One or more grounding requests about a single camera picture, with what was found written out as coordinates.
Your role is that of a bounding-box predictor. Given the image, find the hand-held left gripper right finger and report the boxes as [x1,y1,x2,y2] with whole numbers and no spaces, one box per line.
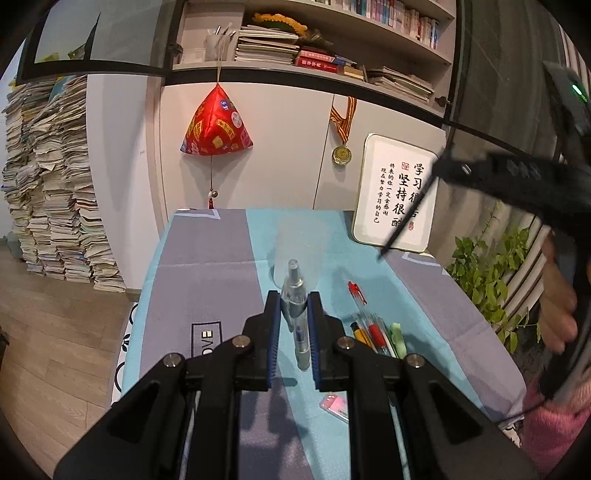
[309,291,539,480]

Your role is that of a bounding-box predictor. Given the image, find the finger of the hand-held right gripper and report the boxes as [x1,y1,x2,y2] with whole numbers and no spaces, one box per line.
[434,150,504,197]

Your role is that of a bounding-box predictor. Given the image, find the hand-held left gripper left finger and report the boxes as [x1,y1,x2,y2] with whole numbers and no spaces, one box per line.
[53,291,282,480]

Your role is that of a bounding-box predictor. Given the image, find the yellow black pen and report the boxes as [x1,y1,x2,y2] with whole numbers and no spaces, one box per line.
[351,322,373,350]

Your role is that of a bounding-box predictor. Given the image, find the clear grey pen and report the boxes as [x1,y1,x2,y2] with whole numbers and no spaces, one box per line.
[281,258,311,371]

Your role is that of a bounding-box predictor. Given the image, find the frosted plastic cup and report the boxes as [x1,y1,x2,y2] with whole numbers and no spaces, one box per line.
[269,217,325,302]

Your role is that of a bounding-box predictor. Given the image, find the person's right forearm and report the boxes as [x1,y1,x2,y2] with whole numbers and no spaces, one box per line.
[519,378,591,480]

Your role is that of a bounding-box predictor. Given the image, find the person's right hand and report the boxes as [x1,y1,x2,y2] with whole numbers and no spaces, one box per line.
[536,233,580,354]

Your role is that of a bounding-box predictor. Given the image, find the clear pen with red cap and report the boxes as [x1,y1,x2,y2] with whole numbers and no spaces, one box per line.
[347,281,376,324]

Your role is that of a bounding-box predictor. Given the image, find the pink eraser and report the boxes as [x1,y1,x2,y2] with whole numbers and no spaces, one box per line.
[318,392,350,423]

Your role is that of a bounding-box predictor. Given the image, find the green pen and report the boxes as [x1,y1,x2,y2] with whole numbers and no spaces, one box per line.
[390,323,407,359]

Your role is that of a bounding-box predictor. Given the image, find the framed calligraphy board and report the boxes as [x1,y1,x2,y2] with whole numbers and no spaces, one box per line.
[351,133,439,254]

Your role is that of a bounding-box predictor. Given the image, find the white radiator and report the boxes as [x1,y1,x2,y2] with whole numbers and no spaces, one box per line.
[492,203,559,333]

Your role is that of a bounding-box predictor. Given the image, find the glass cabinet door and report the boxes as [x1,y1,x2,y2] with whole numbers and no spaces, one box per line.
[16,0,188,86]
[434,0,568,162]

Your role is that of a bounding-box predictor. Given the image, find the green potted plant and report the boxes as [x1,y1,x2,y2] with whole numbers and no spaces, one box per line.
[445,198,543,356]

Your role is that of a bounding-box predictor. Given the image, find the stack of loose booklets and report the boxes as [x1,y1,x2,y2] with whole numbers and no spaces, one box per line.
[367,66,435,103]

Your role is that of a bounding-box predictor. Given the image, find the blue grey tablecloth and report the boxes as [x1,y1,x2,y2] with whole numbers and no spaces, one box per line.
[108,209,529,480]

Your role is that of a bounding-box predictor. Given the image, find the gold medal with striped ribbon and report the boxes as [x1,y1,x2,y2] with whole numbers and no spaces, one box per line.
[329,96,358,167]

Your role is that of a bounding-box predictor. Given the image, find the row of upright books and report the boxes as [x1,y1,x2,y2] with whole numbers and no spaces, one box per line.
[332,0,441,51]

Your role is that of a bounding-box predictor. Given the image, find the stack of red books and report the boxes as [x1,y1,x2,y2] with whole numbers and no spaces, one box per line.
[294,45,368,81]

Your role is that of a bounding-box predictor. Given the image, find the white bookshelf cabinet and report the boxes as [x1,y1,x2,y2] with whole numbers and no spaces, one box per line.
[85,0,458,227]

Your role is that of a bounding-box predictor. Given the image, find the red hanging ornament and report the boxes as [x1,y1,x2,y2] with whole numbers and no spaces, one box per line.
[180,60,254,210]

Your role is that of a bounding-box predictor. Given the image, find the stack of pale books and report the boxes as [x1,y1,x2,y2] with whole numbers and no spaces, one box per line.
[234,25,301,65]

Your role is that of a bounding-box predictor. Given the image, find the yellow flower decoration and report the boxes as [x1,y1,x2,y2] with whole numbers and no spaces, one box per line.
[252,12,309,37]

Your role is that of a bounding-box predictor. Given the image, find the white brush holder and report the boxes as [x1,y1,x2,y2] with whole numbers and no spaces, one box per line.
[204,23,236,63]

